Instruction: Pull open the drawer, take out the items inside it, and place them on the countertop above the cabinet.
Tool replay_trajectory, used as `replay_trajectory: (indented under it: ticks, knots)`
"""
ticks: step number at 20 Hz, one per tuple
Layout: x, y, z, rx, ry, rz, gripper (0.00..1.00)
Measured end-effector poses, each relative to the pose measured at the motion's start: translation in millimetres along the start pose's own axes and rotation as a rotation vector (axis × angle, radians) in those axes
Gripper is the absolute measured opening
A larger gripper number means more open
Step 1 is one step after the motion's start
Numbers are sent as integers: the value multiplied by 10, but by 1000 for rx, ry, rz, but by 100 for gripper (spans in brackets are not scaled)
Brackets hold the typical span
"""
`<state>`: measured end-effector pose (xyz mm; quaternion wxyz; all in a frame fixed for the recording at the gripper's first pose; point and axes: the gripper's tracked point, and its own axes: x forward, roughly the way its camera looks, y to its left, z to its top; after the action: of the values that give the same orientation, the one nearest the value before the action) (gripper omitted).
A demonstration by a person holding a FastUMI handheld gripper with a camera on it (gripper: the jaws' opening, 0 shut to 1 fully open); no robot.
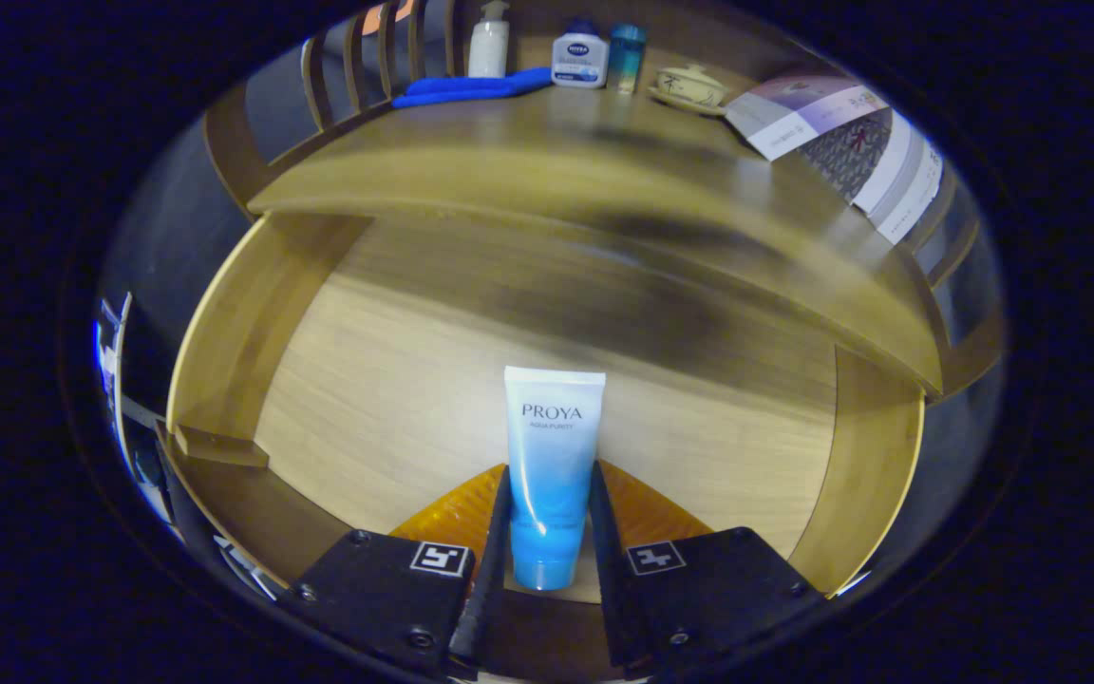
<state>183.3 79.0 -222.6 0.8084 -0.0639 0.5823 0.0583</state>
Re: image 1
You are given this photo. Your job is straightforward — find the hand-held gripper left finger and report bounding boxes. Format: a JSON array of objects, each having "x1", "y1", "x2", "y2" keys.
[{"x1": 279, "y1": 464, "x2": 513, "y2": 680}]

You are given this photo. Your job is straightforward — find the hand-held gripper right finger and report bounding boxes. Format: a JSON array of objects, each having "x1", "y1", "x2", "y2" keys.
[{"x1": 589, "y1": 460, "x2": 819, "y2": 671}]

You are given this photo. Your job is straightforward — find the white blue cream tube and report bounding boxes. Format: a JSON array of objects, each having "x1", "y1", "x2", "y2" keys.
[{"x1": 504, "y1": 366, "x2": 607, "y2": 592}]

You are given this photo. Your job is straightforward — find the brown wooden drawer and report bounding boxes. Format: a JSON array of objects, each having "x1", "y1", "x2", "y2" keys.
[{"x1": 158, "y1": 211, "x2": 928, "y2": 677}]

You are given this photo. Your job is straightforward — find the brown wooden countertop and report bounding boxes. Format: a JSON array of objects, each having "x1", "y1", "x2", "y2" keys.
[{"x1": 248, "y1": 38, "x2": 947, "y2": 395}]

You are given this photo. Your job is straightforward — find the brown wooden cabinet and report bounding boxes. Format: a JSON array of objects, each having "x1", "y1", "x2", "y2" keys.
[{"x1": 203, "y1": 0, "x2": 1009, "y2": 405}]

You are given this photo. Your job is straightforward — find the white book patterned cover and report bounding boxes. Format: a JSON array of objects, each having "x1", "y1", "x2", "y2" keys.
[{"x1": 799, "y1": 106, "x2": 918, "y2": 215}]

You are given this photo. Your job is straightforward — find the beige lidded tea cup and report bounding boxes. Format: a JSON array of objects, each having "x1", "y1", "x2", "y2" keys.
[{"x1": 647, "y1": 63, "x2": 733, "y2": 118}]

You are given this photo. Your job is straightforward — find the blue folded cloth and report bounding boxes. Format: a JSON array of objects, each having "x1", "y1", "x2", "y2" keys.
[{"x1": 391, "y1": 66, "x2": 555, "y2": 109}]

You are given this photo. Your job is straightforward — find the purple white box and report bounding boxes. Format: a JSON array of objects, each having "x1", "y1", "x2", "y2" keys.
[{"x1": 724, "y1": 74, "x2": 890, "y2": 162}]

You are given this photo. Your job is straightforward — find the white lotion bottle blue label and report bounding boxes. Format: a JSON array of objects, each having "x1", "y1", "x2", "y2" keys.
[{"x1": 551, "y1": 17, "x2": 611, "y2": 90}]

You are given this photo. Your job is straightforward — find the teal bottle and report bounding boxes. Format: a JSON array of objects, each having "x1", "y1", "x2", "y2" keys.
[{"x1": 607, "y1": 23, "x2": 649, "y2": 94}]

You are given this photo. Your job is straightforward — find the white pump bottle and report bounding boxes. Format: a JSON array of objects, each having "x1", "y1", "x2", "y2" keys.
[{"x1": 467, "y1": 0, "x2": 512, "y2": 79}]

